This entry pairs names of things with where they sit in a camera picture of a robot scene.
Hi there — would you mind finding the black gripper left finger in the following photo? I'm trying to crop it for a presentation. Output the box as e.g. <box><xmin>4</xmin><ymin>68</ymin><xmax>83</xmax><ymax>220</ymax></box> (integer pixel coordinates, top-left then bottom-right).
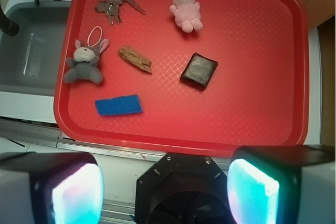
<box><xmin>1</xmin><ymin>152</ymin><xmax>104</xmax><ymax>223</ymax></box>

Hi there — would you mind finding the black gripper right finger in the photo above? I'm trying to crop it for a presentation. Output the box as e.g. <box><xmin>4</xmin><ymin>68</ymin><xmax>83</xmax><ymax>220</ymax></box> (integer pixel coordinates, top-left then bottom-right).
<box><xmin>227</xmin><ymin>145</ymin><xmax>335</xmax><ymax>223</ymax></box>

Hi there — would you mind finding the blue sponge piece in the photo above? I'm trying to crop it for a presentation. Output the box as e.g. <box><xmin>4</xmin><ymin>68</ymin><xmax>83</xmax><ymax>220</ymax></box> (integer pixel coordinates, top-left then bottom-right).
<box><xmin>94</xmin><ymin>94</ymin><xmax>143</xmax><ymax>116</ymax></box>

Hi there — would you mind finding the grey sink basin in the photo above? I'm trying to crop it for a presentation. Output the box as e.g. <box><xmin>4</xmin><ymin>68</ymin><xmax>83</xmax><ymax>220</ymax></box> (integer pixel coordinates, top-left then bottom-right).
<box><xmin>1</xmin><ymin>2</ymin><xmax>70</xmax><ymax>97</ymax></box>

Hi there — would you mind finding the grey plush bunny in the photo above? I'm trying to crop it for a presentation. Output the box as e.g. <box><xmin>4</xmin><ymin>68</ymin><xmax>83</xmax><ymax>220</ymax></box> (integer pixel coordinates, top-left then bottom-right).
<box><xmin>63</xmin><ymin>26</ymin><xmax>110</xmax><ymax>84</ymax></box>

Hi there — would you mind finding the dark brown leather wallet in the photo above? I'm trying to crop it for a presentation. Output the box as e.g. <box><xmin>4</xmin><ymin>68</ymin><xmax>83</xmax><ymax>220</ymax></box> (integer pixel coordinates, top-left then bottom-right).
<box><xmin>180</xmin><ymin>52</ymin><xmax>218</xmax><ymax>90</ymax></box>

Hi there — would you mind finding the red plastic tray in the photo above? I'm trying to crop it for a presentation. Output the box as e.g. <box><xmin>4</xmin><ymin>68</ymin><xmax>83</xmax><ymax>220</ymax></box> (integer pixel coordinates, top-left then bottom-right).
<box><xmin>54</xmin><ymin>0</ymin><xmax>309</xmax><ymax>156</ymax></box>

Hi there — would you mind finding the brown wood piece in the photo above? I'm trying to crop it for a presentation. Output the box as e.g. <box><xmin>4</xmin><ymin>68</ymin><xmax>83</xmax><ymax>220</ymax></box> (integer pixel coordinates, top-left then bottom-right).
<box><xmin>117</xmin><ymin>45</ymin><xmax>152</xmax><ymax>74</ymax></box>

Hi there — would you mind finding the pink plush bunny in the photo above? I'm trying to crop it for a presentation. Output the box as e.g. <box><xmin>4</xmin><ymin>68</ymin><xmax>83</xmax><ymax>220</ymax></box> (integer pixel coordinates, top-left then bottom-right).
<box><xmin>169</xmin><ymin>0</ymin><xmax>203</xmax><ymax>33</ymax></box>

